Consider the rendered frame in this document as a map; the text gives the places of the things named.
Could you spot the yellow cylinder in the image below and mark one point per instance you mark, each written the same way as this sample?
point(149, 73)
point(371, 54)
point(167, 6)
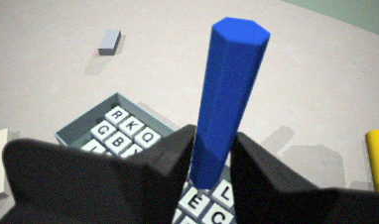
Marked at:
point(372, 142)

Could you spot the white keyboard with letter keys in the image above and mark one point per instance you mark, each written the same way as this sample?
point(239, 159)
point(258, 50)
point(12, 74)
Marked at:
point(118, 126)

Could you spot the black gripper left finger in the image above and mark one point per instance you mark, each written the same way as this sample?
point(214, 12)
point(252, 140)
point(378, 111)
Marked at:
point(143, 188)

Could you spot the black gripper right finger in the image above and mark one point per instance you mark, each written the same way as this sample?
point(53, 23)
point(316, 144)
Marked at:
point(266, 191)

